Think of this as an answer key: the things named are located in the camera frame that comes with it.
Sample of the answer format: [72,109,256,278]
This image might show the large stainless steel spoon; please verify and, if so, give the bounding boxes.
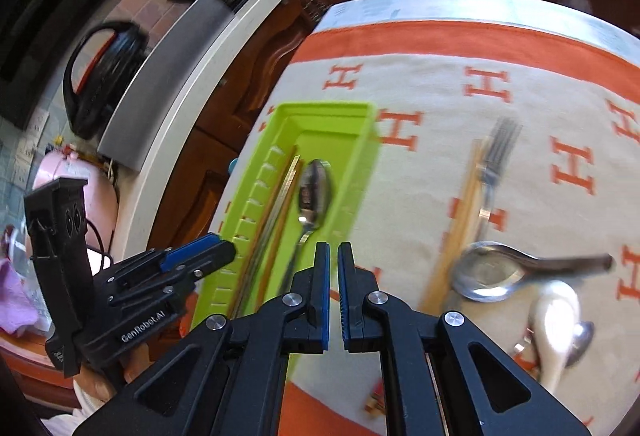
[276,159,334,304]

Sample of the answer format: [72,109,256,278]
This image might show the stainless steel panel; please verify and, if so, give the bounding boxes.
[96,0,237,175]

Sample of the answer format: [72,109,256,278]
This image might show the flat-handled stainless steel spoon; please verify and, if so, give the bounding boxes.
[451,240,615,303]

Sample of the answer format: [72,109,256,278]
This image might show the brown wooden chopstick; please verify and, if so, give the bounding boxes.
[255,196,301,314]
[231,145,299,318]

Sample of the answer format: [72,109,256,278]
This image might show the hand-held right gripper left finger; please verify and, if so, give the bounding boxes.
[72,241,332,436]

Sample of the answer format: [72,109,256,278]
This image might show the pink rice cooker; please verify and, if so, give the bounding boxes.
[31,149,122,268]

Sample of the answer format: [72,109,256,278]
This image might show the bamboo chopstick with red end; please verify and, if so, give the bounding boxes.
[364,381,387,418]
[417,139,484,315]

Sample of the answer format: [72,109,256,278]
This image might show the green plastic utensil tray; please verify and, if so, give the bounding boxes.
[190,101,383,384]

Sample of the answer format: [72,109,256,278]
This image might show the purple cloth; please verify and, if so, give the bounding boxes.
[0,256,42,335]

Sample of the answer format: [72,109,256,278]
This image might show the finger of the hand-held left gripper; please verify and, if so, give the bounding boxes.
[118,235,222,285]
[106,241,236,307]

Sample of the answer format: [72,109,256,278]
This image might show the white ceramic spoon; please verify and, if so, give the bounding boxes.
[527,280,582,394]

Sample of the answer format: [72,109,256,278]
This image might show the small stainless steel spoon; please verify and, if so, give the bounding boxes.
[562,321,596,370]

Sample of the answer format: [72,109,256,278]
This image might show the person's left forearm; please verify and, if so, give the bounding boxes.
[42,362,136,436]

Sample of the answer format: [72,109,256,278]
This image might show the stainless steel fork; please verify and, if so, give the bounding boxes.
[472,117,524,242]

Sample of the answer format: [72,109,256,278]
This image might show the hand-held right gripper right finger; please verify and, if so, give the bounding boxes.
[337,241,591,436]

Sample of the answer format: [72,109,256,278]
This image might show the pale patterned table cover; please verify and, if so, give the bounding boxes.
[317,0,640,56]

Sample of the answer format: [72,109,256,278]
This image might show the orange and beige printed tablecloth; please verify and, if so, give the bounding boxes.
[200,19,640,436]

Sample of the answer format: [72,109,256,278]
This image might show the black and red electric cooker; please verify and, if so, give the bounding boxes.
[62,20,152,140]

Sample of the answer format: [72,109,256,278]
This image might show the stainless steel chopstick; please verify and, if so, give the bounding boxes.
[242,156,304,318]

